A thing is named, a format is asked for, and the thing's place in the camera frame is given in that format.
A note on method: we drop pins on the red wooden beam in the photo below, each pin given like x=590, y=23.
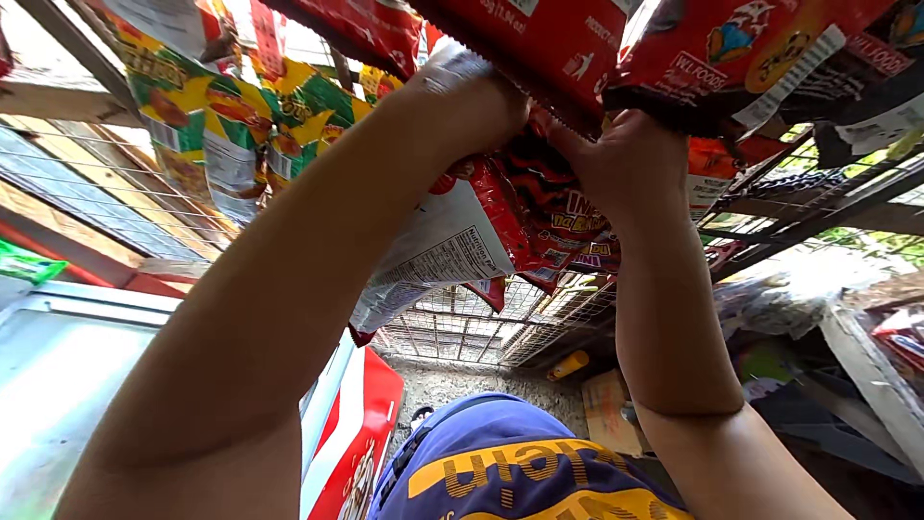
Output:
x=86, y=253

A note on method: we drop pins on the black and purple snack packet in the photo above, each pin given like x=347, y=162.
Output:
x=600, y=256

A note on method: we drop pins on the red and white packets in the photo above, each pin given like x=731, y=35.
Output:
x=902, y=336

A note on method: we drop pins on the black and red snack packet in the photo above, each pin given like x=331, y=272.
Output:
x=552, y=202

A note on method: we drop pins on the person's right hand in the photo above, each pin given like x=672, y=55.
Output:
x=639, y=166

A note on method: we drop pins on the clear plastic bag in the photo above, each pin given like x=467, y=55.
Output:
x=779, y=296

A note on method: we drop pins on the person's left hand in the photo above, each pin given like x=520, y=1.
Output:
x=480, y=97

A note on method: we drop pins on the person's left forearm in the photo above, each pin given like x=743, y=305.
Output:
x=274, y=289

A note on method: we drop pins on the red snack packet, cartoon print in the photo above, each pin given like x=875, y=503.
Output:
x=711, y=58

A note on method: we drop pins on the white and red chest freezer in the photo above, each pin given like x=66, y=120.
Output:
x=79, y=383

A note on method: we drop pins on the red snack packet, white print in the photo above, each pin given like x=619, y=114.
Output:
x=548, y=54

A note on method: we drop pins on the orange-red snack packet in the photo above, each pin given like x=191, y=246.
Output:
x=704, y=170

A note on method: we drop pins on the silvery white snack packet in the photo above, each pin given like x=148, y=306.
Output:
x=170, y=25

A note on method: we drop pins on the bright green packet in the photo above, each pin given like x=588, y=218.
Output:
x=29, y=263

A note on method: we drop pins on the brown cardboard box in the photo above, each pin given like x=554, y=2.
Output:
x=606, y=404

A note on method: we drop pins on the pink-red packet strip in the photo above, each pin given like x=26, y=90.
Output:
x=267, y=36

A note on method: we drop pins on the yellow bottle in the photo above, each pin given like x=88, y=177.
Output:
x=568, y=365

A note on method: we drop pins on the person's right thumb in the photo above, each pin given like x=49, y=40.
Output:
x=567, y=137

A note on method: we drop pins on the red snack packet, dark edge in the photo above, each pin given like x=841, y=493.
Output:
x=361, y=29

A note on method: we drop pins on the person's body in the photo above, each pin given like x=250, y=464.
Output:
x=520, y=469

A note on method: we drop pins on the person's right forearm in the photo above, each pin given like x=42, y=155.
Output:
x=675, y=325

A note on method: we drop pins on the red snack packet, white back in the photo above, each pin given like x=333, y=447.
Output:
x=451, y=249

